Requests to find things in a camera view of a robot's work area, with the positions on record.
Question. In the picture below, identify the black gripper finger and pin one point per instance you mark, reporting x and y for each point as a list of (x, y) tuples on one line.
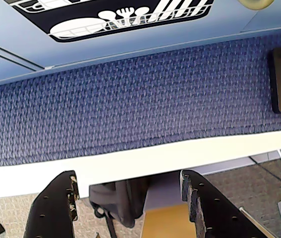
[(51, 210), (217, 213)]

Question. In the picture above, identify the blue toy kitchen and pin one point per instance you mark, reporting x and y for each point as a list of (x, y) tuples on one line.
[(19, 37)]

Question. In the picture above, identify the black backpack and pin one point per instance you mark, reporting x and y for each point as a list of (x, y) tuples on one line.
[(120, 198)]

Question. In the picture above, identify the wooden board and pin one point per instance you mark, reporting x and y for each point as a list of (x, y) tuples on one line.
[(165, 223)]

